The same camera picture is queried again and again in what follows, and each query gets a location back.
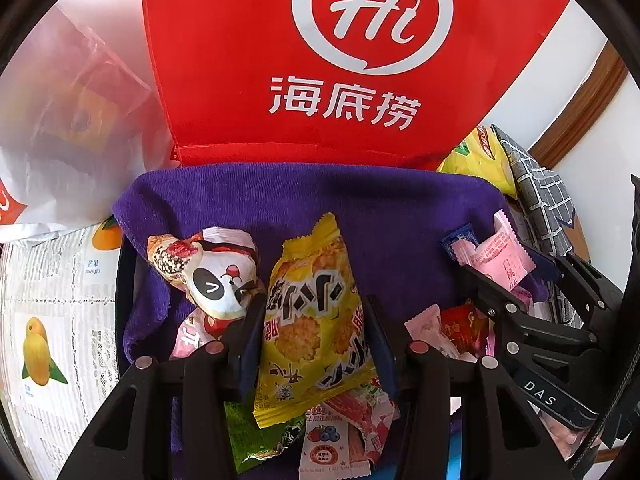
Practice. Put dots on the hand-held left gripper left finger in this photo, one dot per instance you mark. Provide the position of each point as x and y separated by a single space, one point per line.
247 360

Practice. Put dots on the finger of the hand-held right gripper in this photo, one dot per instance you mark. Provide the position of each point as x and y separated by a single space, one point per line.
590 295
500 305

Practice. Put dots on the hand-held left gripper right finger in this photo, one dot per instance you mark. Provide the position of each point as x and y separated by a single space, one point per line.
381 355

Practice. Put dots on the pink cartoon snack packet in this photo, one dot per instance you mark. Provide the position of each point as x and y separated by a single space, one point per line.
525 300

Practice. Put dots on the pink peach snack packet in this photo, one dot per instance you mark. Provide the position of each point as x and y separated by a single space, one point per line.
500 255

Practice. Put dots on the light pink snack packet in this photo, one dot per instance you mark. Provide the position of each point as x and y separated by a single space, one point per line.
425 327

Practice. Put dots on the pink strawberry snack packet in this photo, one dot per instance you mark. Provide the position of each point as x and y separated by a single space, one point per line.
192 340

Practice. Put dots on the red striped snack packet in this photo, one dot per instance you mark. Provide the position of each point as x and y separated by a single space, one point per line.
367 425

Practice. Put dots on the yellow snack packet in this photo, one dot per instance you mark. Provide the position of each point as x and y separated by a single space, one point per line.
310 320

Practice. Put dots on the dark blue snack packet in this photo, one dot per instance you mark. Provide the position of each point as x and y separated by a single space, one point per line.
457 240

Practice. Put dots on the green snack packet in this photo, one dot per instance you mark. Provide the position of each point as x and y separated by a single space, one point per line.
260 445

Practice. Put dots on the panda snack packet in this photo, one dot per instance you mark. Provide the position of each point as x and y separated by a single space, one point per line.
215 280

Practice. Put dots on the white berry snack packet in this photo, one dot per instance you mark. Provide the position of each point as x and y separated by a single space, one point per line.
322 455

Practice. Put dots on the blue tissue pack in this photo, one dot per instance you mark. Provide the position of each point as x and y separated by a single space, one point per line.
460 460

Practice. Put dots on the grey checked cloth star patch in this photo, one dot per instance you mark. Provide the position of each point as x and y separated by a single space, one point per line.
540 185

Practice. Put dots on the purple towel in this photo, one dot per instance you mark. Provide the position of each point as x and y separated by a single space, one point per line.
390 220

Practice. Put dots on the yellow chips bag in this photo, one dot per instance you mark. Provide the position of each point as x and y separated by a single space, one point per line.
480 165

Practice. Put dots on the fruit print tablecloth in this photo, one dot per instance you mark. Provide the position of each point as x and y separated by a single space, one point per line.
65 300

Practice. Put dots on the red paper bag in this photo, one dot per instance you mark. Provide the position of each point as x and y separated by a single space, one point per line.
225 60

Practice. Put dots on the white plastic bag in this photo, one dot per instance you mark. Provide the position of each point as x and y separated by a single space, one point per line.
60 110

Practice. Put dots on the wooden door frame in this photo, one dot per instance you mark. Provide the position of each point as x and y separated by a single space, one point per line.
595 90

